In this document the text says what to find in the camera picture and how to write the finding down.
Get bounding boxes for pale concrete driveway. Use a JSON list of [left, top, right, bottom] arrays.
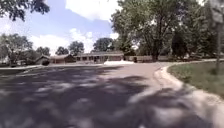
[[103, 59, 135, 66]]

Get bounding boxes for long low house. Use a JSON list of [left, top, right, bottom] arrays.
[[73, 50, 125, 64]]

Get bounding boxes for row of trees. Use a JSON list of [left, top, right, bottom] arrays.
[[35, 37, 116, 56]]

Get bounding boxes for low building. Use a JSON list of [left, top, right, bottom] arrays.
[[124, 54, 172, 64]]

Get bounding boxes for grey asphalt road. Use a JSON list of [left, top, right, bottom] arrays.
[[0, 62, 224, 128]]

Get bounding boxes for small brown house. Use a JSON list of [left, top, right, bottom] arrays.
[[34, 53, 77, 66]]

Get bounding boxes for large leafy tree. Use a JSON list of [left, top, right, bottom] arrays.
[[111, 0, 202, 63]]

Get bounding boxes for dark conifer tree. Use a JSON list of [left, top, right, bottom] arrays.
[[171, 31, 188, 60]]

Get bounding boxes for grass lawn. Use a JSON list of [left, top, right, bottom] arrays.
[[167, 60, 224, 100]]

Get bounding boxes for pale concrete kerb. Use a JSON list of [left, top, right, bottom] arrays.
[[153, 64, 224, 128]]

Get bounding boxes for group of trees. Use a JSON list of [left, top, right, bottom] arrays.
[[185, 0, 224, 61]]

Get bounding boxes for pole with sign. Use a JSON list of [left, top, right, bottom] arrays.
[[209, 0, 224, 75]]

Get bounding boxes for overhanging tree branches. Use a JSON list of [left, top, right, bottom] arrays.
[[0, 0, 51, 22]]

